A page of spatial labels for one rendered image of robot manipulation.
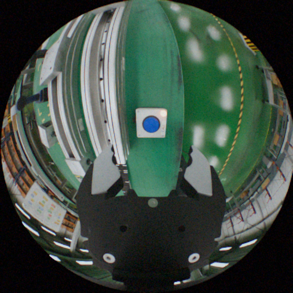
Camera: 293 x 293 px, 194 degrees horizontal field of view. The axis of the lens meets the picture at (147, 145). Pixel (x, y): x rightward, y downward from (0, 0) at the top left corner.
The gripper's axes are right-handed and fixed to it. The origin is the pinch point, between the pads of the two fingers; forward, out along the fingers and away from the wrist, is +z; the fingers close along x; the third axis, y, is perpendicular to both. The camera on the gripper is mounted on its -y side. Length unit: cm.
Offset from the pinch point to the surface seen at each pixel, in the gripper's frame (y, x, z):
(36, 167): 49, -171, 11
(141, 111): -3.2, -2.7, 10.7
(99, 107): -5.2, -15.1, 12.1
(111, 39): -23.2, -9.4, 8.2
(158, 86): -10.5, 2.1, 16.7
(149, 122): -0.7, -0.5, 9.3
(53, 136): 2.6, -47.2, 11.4
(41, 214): 175, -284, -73
